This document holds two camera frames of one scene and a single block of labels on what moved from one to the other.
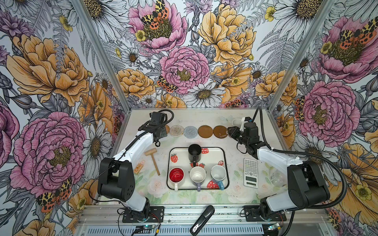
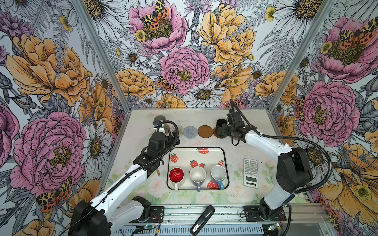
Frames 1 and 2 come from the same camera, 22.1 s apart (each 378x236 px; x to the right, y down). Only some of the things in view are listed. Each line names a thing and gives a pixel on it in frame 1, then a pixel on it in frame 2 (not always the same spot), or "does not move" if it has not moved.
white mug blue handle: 218,173 does not move
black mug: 194,150 to 219,123
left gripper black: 164,133 to 170,138
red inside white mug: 176,175 does not move
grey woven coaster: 190,132 does not move
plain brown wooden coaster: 205,131 does not move
